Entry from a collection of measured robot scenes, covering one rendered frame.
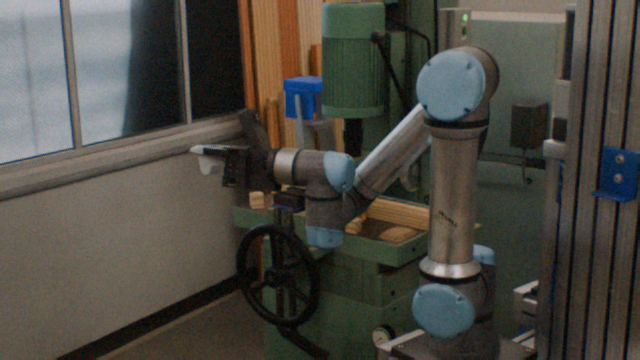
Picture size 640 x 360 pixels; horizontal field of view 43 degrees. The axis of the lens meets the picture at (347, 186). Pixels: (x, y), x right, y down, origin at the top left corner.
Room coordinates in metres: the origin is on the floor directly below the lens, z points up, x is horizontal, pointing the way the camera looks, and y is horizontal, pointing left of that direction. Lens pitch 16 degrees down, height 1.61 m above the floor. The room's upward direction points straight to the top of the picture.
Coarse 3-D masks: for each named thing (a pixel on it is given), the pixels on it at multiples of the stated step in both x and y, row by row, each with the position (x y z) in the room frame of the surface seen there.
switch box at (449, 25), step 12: (444, 12) 2.42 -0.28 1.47; (456, 12) 2.40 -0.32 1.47; (468, 12) 2.45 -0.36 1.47; (444, 24) 2.42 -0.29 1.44; (456, 24) 2.40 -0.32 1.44; (468, 24) 2.46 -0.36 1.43; (444, 36) 2.41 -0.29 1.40; (456, 36) 2.40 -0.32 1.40; (468, 36) 2.46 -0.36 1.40; (444, 48) 2.41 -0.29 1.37
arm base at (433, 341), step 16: (480, 320) 1.52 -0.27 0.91; (432, 336) 1.58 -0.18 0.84; (464, 336) 1.51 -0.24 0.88; (480, 336) 1.51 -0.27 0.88; (496, 336) 1.54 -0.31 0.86; (432, 352) 1.54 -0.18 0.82; (448, 352) 1.51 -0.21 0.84; (464, 352) 1.50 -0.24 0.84; (480, 352) 1.50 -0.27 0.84; (496, 352) 1.53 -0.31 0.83
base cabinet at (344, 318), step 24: (264, 288) 2.27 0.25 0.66; (288, 312) 2.22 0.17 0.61; (336, 312) 2.11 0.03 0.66; (360, 312) 2.06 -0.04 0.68; (384, 312) 2.03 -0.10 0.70; (408, 312) 2.12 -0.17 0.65; (264, 336) 2.28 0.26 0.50; (312, 336) 2.16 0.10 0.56; (336, 336) 2.11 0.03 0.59; (360, 336) 2.06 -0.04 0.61
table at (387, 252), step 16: (240, 208) 2.33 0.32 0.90; (256, 208) 2.32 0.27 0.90; (240, 224) 2.33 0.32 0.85; (256, 224) 2.29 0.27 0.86; (368, 224) 2.17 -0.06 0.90; (384, 224) 2.17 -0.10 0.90; (400, 224) 2.17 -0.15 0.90; (352, 240) 2.08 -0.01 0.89; (368, 240) 2.04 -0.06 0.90; (384, 240) 2.03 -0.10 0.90; (416, 240) 2.06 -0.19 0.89; (320, 256) 2.06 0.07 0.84; (368, 256) 2.04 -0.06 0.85; (384, 256) 2.01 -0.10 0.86; (400, 256) 2.00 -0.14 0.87; (416, 256) 2.06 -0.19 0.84
